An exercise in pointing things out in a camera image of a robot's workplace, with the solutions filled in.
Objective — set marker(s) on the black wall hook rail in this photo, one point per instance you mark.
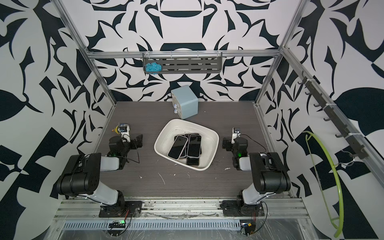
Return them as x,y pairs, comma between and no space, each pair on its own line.
346,130

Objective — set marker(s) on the white case smartphone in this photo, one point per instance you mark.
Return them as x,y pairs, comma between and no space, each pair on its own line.
179,148

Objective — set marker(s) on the left green-lit circuit board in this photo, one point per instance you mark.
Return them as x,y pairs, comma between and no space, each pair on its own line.
117,225

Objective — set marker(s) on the blue mini drawer cabinet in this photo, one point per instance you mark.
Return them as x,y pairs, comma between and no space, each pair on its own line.
185,102

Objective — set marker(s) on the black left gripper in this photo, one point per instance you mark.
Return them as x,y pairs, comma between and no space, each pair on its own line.
138,142

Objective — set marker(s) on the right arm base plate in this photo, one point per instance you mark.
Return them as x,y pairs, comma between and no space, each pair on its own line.
239,209

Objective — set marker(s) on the blue crumpled cloth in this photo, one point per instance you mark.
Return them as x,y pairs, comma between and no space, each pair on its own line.
153,68

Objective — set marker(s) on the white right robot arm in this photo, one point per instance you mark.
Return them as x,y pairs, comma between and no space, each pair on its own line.
269,175

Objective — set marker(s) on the white plastic storage tub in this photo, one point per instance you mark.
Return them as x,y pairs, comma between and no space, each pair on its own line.
209,143

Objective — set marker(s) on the right small circuit board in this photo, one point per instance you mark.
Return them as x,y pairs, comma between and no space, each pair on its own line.
247,229

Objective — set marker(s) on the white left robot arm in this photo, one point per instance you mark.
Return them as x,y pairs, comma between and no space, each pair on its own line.
81,175

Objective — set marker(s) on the white slotted cable duct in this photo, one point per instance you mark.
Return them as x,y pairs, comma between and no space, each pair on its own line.
230,225

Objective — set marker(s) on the grey slotted wall rack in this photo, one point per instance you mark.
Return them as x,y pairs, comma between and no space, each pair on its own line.
194,62

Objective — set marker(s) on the small yellow white toy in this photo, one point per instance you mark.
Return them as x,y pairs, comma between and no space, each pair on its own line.
122,129

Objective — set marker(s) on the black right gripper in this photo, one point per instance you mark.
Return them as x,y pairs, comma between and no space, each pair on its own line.
228,144

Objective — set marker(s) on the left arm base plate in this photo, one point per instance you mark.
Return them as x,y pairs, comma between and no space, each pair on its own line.
131,208

